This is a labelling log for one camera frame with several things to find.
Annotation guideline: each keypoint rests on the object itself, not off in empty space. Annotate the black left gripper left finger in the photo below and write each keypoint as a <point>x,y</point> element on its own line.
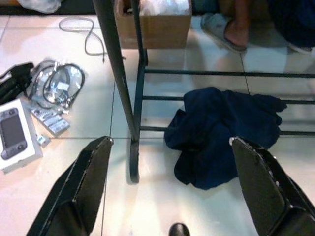
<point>73,191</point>

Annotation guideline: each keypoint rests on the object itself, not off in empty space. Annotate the white plastic wrap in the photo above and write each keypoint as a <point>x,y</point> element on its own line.
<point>162,6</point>

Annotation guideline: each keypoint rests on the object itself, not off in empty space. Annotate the white plastic bag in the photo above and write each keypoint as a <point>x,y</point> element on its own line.
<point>41,5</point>

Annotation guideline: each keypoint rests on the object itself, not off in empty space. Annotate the brown cardboard box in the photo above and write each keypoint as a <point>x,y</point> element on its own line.
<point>165,32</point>

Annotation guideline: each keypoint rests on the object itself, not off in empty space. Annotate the black carpet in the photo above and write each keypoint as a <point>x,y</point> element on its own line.
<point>73,9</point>

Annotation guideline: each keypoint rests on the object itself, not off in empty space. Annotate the white game console box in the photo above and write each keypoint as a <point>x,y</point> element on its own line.
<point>14,147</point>

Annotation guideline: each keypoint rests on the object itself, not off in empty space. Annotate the grey slipper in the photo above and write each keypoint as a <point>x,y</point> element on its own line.
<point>216,28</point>

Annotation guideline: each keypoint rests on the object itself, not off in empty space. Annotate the crumpled navy garment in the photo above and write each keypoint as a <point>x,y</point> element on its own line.
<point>209,123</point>

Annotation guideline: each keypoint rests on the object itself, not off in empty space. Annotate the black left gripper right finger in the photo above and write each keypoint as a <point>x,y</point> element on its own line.
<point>265,191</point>

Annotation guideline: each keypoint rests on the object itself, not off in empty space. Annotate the bagged small parts packets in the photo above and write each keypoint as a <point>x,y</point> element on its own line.
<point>51,123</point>

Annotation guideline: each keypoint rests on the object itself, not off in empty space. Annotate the black robot foot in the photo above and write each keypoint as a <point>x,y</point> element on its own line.
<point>179,229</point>

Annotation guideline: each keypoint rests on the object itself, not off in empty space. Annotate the small white connector packet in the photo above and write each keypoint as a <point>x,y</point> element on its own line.
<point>43,140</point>

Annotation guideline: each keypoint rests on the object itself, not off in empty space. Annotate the black metal clothes rack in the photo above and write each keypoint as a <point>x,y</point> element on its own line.
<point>123,86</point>

